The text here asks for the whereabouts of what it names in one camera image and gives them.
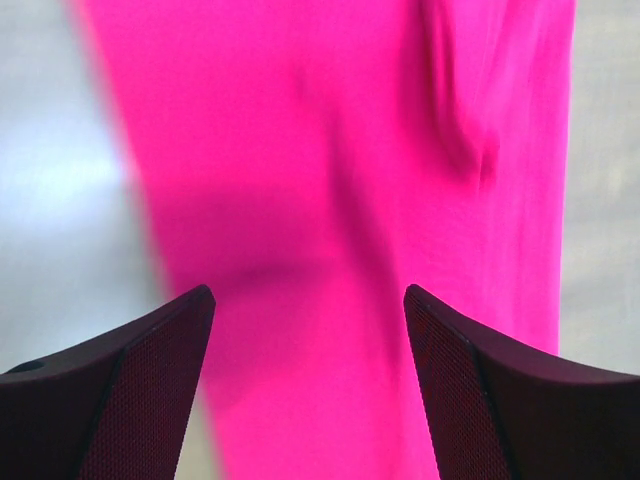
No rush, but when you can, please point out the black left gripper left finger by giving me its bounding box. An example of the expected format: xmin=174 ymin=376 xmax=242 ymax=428
xmin=1 ymin=285 xmax=215 ymax=479

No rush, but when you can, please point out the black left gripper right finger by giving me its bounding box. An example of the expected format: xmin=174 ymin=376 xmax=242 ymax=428
xmin=404 ymin=285 xmax=639 ymax=479

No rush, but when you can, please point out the pink t-shirt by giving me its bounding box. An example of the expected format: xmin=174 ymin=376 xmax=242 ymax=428
xmin=81 ymin=1 xmax=576 ymax=479

